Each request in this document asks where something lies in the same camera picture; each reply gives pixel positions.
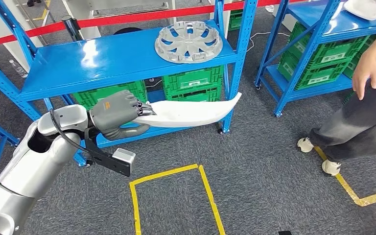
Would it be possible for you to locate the chrome black stanchion post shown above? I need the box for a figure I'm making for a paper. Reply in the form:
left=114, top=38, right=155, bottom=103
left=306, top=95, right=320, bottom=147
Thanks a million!
left=61, top=15, right=82, bottom=42

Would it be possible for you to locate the white plastic shell part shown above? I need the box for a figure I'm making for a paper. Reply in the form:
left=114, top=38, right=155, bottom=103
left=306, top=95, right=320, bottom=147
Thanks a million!
left=133, top=92, right=242, bottom=129
left=343, top=0, right=376, bottom=21

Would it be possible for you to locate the white table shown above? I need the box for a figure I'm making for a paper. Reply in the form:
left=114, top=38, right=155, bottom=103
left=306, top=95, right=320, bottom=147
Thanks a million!
left=0, top=0, right=44, bottom=72
left=61, top=0, right=177, bottom=40

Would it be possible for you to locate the clear plastic bottle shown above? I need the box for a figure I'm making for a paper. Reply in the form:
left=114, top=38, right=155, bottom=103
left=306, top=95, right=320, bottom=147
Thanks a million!
left=9, top=59, right=29, bottom=78

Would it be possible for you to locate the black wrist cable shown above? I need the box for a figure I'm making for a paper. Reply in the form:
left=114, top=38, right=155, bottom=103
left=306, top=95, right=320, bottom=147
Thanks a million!
left=49, top=108, right=93, bottom=155

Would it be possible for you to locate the black bracket wrist camera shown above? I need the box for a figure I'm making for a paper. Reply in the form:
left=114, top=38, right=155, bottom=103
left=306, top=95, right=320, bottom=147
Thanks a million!
left=84, top=128, right=137, bottom=177

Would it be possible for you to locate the white floor cable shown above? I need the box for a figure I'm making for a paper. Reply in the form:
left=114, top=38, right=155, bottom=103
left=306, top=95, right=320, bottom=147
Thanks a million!
left=246, top=31, right=291, bottom=52

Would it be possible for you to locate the yellow floor tape outline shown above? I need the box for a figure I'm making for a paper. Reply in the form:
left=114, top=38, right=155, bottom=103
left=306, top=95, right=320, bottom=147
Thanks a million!
left=32, top=0, right=51, bottom=21

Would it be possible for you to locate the black ribbed round base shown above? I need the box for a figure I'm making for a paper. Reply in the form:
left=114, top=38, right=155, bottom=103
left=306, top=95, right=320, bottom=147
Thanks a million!
left=113, top=27, right=143, bottom=36

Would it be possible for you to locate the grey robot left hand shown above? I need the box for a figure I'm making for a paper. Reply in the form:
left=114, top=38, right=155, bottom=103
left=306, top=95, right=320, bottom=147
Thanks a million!
left=89, top=90, right=158, bottom=141

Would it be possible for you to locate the person's right hand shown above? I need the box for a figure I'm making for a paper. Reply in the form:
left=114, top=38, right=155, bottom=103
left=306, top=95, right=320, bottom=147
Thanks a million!
left=352, top=48, right=376, bottom=100

